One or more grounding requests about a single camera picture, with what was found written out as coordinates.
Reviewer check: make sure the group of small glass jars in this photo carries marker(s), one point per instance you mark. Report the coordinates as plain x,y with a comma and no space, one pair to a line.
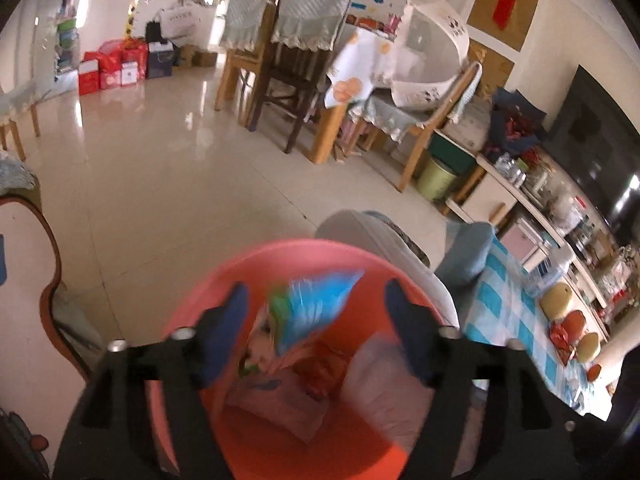
510,167

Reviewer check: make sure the black television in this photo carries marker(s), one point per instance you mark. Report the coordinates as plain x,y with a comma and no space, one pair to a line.
595,150

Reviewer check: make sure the blue cushion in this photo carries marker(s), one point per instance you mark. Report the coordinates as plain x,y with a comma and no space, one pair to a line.
467,252

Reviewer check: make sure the blue snack packet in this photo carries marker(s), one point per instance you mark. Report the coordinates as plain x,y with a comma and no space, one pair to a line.
310,305

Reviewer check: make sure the orange tangerine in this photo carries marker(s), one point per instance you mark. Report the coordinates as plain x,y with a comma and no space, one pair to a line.
594,372

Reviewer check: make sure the pink panel brown edge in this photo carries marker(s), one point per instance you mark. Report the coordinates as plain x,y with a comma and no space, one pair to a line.
25,310

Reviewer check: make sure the dark green bucket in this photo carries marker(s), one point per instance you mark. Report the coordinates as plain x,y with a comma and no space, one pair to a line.
452,149

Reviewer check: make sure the dark wooden chair green cover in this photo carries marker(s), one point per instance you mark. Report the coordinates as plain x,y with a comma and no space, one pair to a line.
300,30

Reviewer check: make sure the red crumpled wrapper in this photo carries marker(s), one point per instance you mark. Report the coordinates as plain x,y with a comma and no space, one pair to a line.
322,372

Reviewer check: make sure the white floral table cloth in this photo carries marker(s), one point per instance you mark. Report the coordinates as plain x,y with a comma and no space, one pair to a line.
360,67

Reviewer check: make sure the white paper bag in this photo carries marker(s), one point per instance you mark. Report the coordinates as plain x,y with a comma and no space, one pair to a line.
181,21

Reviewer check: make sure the light wooden chair green cover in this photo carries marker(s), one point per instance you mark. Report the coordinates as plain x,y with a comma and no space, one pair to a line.
245,20

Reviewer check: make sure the white bottle blue label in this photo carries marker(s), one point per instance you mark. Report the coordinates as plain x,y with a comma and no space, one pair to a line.
550,270

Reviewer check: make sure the white mesh food cover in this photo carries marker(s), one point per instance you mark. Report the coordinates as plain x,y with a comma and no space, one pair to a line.
430,55

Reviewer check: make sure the grey white padded seat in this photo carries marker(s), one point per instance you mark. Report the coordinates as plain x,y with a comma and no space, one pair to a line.
370,240

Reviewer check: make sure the dark blue gift bag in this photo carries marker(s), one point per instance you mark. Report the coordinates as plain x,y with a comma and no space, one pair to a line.
160,60

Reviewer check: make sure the dark wrapped flower bouquet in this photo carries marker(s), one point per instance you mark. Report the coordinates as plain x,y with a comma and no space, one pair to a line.
515,120

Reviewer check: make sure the white plastic bag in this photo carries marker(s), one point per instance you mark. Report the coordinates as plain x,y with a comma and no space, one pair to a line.
385,380

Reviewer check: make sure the pink plastic basin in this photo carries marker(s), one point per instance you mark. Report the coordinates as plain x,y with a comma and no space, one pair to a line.
320,455

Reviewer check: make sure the cream tv cabinet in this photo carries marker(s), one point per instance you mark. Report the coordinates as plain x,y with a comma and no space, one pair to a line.
495,200

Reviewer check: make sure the red apple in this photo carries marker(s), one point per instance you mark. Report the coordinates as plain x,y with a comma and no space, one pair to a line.
575,324

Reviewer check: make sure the yellow pear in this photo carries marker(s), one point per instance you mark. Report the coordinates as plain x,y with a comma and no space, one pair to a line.
589,347
555,301

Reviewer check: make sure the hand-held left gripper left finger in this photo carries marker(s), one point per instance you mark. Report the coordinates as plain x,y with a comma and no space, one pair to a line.
222,330

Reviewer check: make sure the wooden dining table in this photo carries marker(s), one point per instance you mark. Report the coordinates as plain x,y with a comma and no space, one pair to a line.
327,132

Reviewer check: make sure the white storage shelf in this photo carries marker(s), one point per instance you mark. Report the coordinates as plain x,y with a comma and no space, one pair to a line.
66,45

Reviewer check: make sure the green lace table cloth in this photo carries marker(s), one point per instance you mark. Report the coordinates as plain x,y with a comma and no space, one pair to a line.
390,117

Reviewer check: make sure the brown cardboard boxes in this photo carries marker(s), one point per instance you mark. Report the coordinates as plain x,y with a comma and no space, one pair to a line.
197,56

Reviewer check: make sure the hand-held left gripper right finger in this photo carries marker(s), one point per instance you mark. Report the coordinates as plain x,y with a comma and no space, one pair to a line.
410,330

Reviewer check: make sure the red gift box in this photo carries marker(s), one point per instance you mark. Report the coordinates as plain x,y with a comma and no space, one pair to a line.
89,75
134,62
110,67

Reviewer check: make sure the light green trash bin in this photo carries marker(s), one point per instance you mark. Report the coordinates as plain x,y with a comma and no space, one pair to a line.
436,180

